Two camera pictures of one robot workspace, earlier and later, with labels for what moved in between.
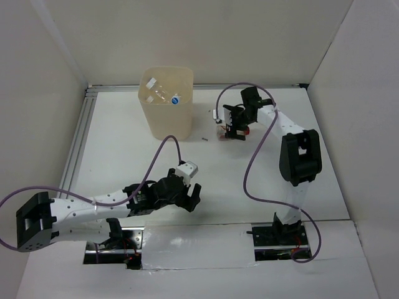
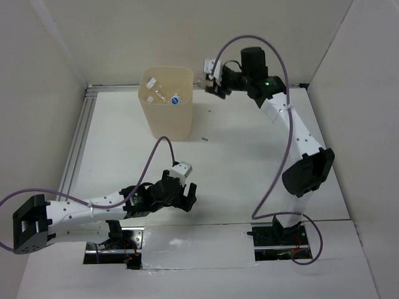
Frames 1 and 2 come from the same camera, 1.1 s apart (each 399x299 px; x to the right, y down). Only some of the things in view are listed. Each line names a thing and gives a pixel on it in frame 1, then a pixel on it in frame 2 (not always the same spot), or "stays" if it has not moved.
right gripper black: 231,129 → 222,92
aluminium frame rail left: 73,164 stays
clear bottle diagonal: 153,85 stays
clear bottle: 149,99 stays
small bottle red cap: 221,131 → 204,85
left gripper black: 189,202 stays
